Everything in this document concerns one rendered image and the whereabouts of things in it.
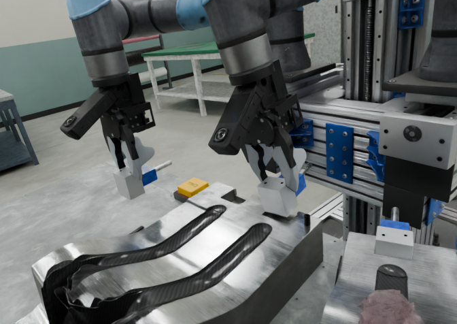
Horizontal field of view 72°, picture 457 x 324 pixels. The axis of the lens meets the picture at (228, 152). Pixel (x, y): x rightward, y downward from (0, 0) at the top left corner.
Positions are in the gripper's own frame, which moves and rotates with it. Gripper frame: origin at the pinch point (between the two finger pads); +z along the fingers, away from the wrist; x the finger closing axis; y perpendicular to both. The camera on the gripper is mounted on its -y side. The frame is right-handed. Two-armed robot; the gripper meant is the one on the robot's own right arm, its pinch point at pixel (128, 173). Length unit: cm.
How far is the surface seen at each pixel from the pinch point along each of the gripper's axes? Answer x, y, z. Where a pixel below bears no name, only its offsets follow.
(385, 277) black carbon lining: -49, 10, 10
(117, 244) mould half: -13.9, -11.7, 4.3
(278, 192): -32.1, 9.0, 0.2
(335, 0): 207, 535, -28
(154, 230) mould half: -13.3, -4.3, 6.7
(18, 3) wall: 607, 176, -100
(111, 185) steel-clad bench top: 29.9, 7.3, 15.0
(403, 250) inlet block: -50, 15, 8
